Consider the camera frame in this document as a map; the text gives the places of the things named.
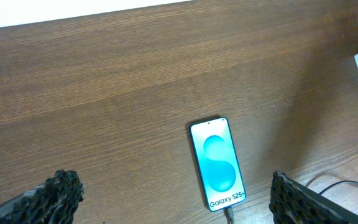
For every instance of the blue Galaxy smartphone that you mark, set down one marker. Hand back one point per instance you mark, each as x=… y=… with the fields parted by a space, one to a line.
x=217 y=162

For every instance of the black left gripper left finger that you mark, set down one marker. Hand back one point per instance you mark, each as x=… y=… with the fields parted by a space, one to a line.
x=54 y=201

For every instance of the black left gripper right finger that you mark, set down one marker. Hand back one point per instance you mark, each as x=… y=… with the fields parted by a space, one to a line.
x=291 y=202

